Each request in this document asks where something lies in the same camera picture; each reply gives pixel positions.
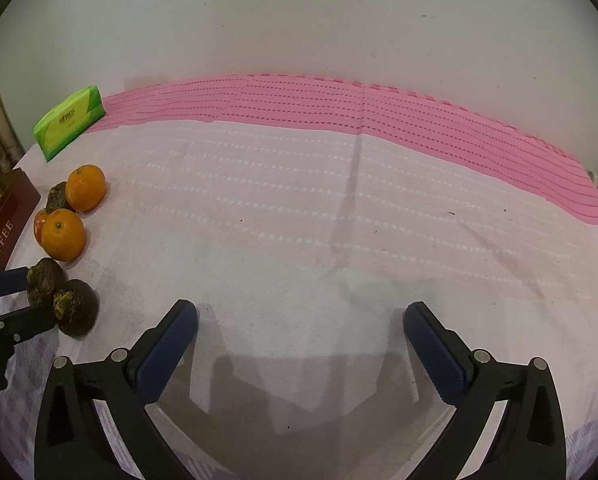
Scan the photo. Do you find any mandarin orange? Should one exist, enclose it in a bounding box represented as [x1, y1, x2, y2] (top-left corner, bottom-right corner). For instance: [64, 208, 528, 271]
[65, 164, 106, 212]
[41, 208, 86, 262]

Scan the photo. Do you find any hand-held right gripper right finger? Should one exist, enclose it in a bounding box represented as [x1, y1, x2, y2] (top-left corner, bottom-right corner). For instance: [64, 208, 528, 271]
[403, 301, 567, 480]

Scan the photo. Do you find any pink and purple checked tablecloth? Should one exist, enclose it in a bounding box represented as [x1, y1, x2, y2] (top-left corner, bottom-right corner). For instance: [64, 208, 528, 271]
[0, 74, 598, 480]

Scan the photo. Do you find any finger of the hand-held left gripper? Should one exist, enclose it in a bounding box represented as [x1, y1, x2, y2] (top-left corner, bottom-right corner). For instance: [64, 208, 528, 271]
[0, 266, 32, 297]
[0, 300, 60, 350]

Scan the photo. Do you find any red and gold tin box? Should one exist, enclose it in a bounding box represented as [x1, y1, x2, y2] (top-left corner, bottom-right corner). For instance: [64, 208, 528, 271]
[0, 169, 42, 323]

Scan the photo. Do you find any green tissue pack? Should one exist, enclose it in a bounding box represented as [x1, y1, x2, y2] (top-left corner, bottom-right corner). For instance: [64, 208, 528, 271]
[33, 85, 106, 162]

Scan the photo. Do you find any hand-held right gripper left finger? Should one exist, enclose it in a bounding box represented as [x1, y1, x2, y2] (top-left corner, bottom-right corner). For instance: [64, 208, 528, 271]
[35, 299, 200, 480]

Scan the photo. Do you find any dark brown round fruit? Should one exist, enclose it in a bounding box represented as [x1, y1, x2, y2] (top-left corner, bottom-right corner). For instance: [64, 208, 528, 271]
[45, 182, 77, 213]
[26, 257, 70, 306]
[54, 279, 100, 337]

